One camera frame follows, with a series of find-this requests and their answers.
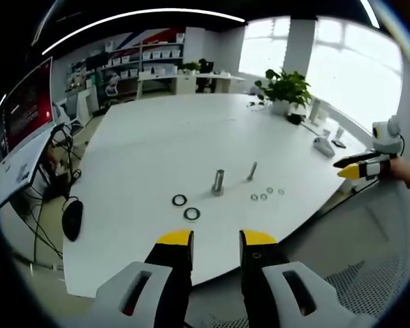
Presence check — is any small green plant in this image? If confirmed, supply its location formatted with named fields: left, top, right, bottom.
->
left=181, top=61, right=202, bottom=75

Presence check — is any ceiling light strip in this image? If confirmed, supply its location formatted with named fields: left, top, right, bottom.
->
left=40, top=9, right=247, bottom=56

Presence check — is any black computer mouse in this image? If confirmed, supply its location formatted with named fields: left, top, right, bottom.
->
left=61, top=200, right=84, bottom=242

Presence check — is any white counter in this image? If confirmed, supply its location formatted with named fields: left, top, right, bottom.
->
left=136, top=70, right=246, bottom=97

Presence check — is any white side desk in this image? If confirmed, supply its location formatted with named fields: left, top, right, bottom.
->
left=0, top=125, right=57, bottom=210

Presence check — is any black mouse cable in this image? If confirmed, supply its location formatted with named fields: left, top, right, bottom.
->
left=61, top=169, right=83, bottom=206

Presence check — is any person's right hand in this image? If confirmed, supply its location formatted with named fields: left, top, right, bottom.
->
left=388, top=157, right=410, bottom=190

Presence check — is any row of white storage bins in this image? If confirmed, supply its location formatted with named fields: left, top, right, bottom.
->
left=104, top=39, right=185, bottom=80

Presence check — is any tangle of black cables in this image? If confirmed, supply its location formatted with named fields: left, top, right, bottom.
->
left=23, top=122, right=85, bottom=264

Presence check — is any storage shelf unit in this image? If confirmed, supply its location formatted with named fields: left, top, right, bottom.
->
left=64, top=33, right=186, bottom=102

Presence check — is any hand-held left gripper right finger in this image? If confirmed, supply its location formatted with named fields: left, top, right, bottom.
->
left=238, top=229, right=340, bottom=328

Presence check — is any tall white cup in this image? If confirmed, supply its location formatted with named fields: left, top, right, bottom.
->
left=309, top=98, right=322, bottom=123

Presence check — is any white tabletop device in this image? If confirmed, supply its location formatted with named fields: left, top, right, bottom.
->
left=312, top=135, right=336, bottom=158

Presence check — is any large steel threaded stud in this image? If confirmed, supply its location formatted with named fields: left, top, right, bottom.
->
left=210, top=168, right=226, bottom=197

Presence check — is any grey mesh office chair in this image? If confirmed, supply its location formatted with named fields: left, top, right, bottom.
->
left=211, top=176, right=410, bottom=328

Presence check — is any computer monitor with red screen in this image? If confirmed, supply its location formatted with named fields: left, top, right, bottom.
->
left=0, top=55, right=55, bottom=169

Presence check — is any white plant pot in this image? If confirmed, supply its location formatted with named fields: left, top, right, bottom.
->
left=271, top=99, right=291, bottom=116

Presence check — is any white office chair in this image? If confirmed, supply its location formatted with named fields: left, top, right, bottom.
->
left=104, top=74, right=121, bottom=98

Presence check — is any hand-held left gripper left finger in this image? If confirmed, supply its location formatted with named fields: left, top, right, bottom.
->
left=94, top=229, right=195, bottom=328

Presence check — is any black office chair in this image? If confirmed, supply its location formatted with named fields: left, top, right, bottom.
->
left=195, top=58, right=215, bottom=94

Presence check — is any green potted plant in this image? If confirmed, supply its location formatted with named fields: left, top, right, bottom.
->
left=254, top=68, right=312, bottom=110

